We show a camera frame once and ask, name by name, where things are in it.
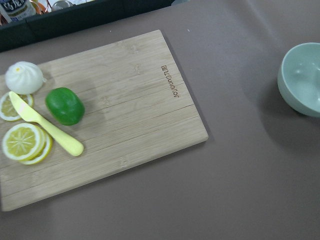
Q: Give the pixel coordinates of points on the green bowl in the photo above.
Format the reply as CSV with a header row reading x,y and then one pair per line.
x,y
298,78

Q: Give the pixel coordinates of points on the bamboo cutting board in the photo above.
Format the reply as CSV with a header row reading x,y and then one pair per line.
x,y
137,109

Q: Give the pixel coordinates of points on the yellow plastic knife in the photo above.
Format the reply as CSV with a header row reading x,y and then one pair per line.
x,y
27,113

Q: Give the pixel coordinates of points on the green lime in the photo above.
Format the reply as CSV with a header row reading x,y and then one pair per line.
x,y
65,106

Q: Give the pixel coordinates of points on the lemon slice pair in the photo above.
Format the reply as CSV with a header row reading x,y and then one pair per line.
x,y
26,143

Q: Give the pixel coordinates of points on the single lemon slice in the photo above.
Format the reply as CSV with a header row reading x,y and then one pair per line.
x,y
7,111

